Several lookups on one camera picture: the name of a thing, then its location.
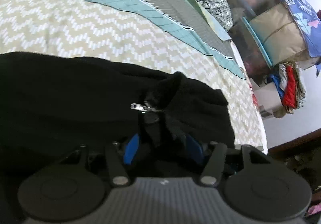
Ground chevron patterned bedspread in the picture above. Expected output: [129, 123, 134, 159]
[1, 0, 267, 151]

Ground black pants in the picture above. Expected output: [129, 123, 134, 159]
[1, 52, 235, 177]

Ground dark storage bag teal trim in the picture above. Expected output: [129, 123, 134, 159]
[227, 0, 280, 84]

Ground beige storage bag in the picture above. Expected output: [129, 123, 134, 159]
[250, 3, 311, 68]

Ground stack of colourful folded clothes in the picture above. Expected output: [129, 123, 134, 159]
[265, 62, 307, 119]

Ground blue printed cloth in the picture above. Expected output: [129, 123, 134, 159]
[274, 0, 321, 78]

